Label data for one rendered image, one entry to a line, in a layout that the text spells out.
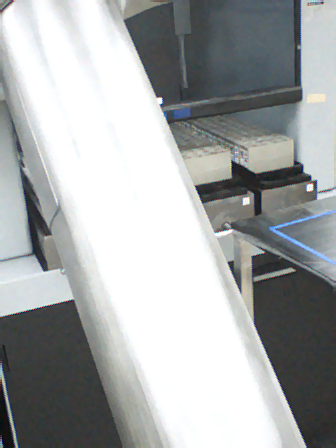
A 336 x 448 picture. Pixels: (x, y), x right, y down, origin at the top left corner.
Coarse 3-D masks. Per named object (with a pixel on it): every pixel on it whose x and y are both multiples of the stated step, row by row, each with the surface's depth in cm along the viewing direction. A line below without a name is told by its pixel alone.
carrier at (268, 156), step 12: (264, 144) 142; (276, 144) 142; (288, 144) 143; (252, 156) 141; (264, 156) 142; (276, 156) 143; (288, 156) 144; (252, 168) 142; (264, 168) 143; (276, 168) 144
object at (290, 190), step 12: (252, 180) 140; (264, 180) 143; (276, 180) 138; (288, 180) 138; (300, 180) 139; (312, 180) 140; (252, 192) 139; (264, 192) 136; (276, 192) 137; (288, 192) 138; (300, 192) 139; (312, 192) 140; (264, 204) 137; (276, 204) 138; (288, 204) 139
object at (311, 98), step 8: (312, 0) 136; (320, 0) 136; (328, 0) 137; (312, 8) 136; (320, 8) 137; (328, 8) 137; (312, 16) 137; (320, 16) 137; (328, 16) 138; (312, 96) 143; (320, 96) 144
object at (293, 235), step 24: (264, 216) 118; (288, 216) 117; (312, 216) 117; (240, 240) 116; (264, 240) 108; (288, 240) 108; (312, 240) 107; (240, 264) 118; (288, 264) 103; (312, 264) 99; (240, 288) 120
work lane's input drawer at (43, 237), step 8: (24, 192) 144; (32, 200) 138; (32, 208) 136; (32, 216) 132; (40, 216) 128; (32, 224) 132; (40, 224) 128; (32, 232) 135; (40, 232) 124; (48, 232) 122; (40, 240) 126; (48, 240) 122; (40, 248) 128; (48, 248) 122; (56, 248) 123; (48, 256) 123; (56, 256) 123; (48, 264) 123; (56, 264) 124; (64, 272) 120
